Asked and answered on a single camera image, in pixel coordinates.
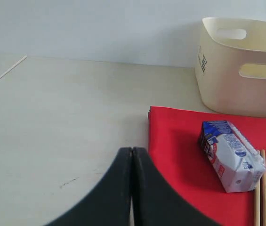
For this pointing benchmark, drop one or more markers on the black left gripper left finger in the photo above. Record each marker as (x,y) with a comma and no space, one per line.
(109,202)

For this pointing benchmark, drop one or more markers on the right wooden chopstick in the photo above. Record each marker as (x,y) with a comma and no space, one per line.
(264,199)

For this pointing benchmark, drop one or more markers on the left wooden chopstick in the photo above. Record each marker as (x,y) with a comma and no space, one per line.
(257,204)

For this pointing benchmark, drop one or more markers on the cream plastic bin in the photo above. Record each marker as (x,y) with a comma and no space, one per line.
(231,65)

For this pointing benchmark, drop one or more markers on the wooden chopstick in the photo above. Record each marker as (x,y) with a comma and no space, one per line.
(264,199)
(257,204)

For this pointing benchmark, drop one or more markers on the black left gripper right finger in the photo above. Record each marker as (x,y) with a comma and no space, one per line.
(155,202)

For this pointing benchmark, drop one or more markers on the red scalloped table cloth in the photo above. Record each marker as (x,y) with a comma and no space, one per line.
(174,149)

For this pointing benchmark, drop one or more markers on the blue white milk carton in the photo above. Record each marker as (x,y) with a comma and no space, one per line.
(237,163)

